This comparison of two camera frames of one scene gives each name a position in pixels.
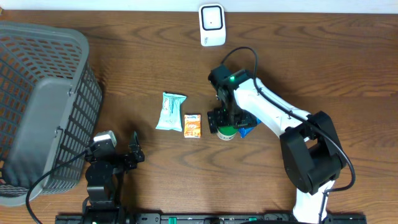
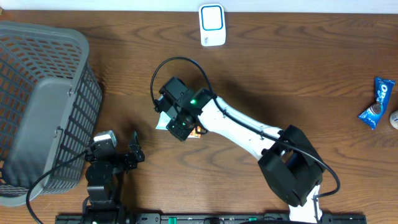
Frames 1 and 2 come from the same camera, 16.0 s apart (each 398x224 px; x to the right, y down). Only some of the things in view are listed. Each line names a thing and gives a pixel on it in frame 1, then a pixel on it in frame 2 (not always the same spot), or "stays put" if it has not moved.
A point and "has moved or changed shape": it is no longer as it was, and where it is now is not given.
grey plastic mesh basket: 50,101 stays put
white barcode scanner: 212,25 stays put
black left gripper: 130,163 stays put
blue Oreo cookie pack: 244,131 has moved or changed shape
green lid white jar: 226,132 has moved or changed shape
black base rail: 206,219 stays put
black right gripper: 246,119 -> 179,132
